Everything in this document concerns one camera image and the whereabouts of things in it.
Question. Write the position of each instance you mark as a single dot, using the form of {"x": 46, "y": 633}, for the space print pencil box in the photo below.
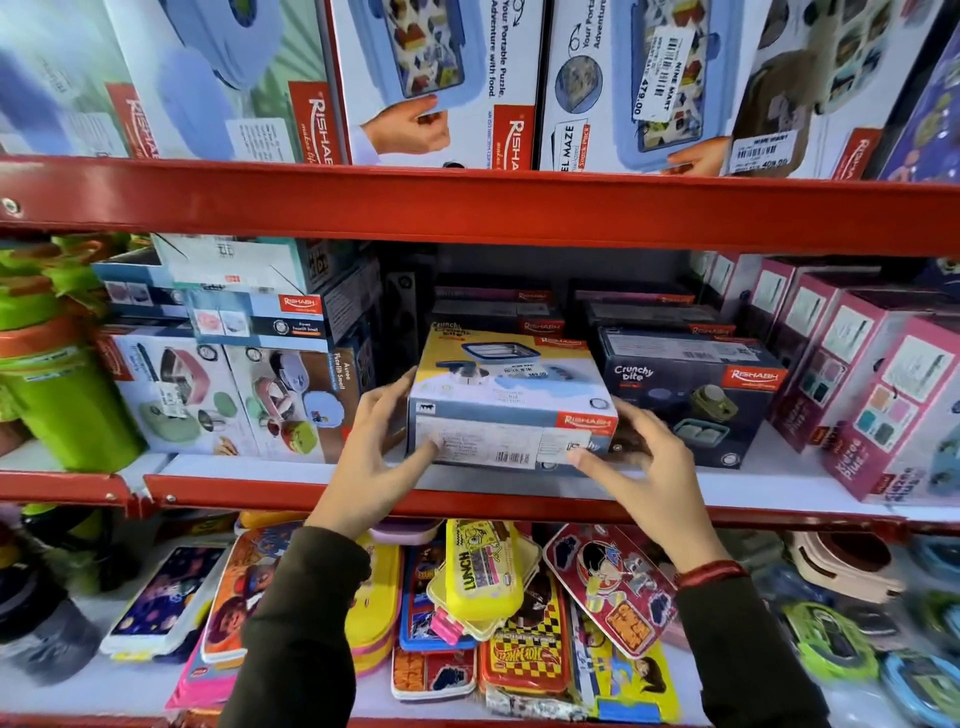
{"x": 165, "y": 600}

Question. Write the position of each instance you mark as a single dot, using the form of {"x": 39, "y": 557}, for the person's left forearm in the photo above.
{"x": 307, "y": 637}

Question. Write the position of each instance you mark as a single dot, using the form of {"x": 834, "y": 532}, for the pink flat lunch box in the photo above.
{"x": 195, "y": 679}

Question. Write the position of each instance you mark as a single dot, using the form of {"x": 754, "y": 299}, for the person's right hand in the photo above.
{"x": 664, "y": 495}

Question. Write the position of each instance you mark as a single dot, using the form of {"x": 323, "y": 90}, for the pink tall carton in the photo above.
{"x": 731, "y": 285}
{"x": 772, "y": 292}
{"x": 832, "y": 367}
{"x": 900, "y": 405}
{"x": 806, "y": 311}

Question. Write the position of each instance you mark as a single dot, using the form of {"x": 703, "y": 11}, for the light blue flat carton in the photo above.
{"x": 247, "y": 262}

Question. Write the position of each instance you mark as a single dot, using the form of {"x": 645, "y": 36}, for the person's left hand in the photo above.
{"x": 360, "y": 472}

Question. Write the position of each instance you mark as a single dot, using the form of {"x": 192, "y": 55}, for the person's right forearm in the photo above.
{"x": 742, "y": 660}

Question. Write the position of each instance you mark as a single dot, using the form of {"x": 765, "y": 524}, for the white carton with pink tiffin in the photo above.
{"x": 180, "y": 390}

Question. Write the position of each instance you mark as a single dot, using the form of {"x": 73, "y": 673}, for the black upright carton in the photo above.
{"x": 405, "y": 322}

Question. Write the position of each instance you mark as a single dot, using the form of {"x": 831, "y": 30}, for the orange cartoon lunch box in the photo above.
{"x": 240, "y": 592}

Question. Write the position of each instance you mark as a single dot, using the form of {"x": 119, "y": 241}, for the red cartoon lunch box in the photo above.
{"x": 607, "y": 585}

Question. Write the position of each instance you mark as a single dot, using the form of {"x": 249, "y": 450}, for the brown carton with pink tiffin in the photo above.
{"x": 300, "y": 405}

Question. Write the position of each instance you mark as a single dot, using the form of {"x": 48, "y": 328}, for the purple lunch box lid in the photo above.
{"x": 405, "y": 530}

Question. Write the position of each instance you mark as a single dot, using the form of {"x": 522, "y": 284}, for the white carton with blue casseroles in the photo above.
{"x": 225, "y": 67}

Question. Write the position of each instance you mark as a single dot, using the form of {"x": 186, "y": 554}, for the white carton with brown lunch box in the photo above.
{"x": 832, "y": 82}

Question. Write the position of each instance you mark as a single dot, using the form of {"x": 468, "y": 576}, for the dark blue space print carton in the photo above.
{"x": 926, "y": 127}

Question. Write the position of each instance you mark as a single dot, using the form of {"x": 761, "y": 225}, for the white carton with blue containers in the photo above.
{"x": 52, "y": 75}

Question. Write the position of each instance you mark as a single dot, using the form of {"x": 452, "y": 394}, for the yellow and blue cartoon lunch box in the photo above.
{"x": 630, "y": 682}

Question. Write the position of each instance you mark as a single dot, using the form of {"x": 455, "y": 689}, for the dark flat carton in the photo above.
{"x": 660, "y": 319}
{"x": 495, "y": 319}
{"x": 491, "y": 291}
{"x": 630, "y": 294}

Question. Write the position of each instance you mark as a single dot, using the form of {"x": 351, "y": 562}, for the dark grey bottle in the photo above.
{"x": 41, "y": 622}

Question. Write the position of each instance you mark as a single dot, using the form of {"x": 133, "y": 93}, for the plain yellow lunch box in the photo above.
{"x": 375, "y": 592}

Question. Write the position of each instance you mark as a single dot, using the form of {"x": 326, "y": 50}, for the person's right thumb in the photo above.
{"x": 596, "y": 463}

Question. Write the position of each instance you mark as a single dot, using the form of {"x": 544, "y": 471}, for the dark blue lunch box carton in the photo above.
{"x": 690, "y": 390}

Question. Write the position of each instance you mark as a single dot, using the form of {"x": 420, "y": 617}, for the green wrapped lunch box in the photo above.
{"x": 829, "y": 641}

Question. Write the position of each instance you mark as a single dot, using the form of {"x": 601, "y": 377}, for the white maze lunch box carton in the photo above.
{"x": 637, "y": 82}

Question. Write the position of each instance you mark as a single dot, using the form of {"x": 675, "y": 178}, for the white and dark tiffin carton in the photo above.
{"x": 285, "y": 319}

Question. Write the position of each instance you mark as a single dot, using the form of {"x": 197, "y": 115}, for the green container with orange lid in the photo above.
{"x": 67, "y": 397}
{"x": 45, "y": 274}

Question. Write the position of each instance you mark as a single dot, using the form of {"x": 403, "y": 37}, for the white and orange lunch box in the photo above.
{"x": 431, "y": 675}

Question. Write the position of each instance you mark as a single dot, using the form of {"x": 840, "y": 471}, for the blue wrapped lunch box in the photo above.
{"x": 926, "y": 690}

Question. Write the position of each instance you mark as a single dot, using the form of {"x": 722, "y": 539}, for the yellow and blue lunch box carton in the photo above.
{"x": 510, "y": 390}

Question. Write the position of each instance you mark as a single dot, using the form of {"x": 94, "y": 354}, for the small light blue carton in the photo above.
{"x": 139, "y": 289}

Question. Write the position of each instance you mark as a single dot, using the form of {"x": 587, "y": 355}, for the red metal shelf beam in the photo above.
{"x": 480, "y": 206}
{"x": 60, "y": 487}
{"x": 525, "y": 504}

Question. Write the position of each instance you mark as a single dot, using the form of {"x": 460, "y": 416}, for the white puzzle lunch box carton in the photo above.
{"x": 450, "y": 75}

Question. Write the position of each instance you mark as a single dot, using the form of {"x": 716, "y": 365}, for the red checkered car lunch box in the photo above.
{"x": 525, "y": 652}

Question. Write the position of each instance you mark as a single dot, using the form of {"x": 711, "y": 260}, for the person's left thumb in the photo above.
{"x": 418, "y": 463}

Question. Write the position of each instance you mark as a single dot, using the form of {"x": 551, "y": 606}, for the beige round container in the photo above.
{"x": 847, "y": 566}

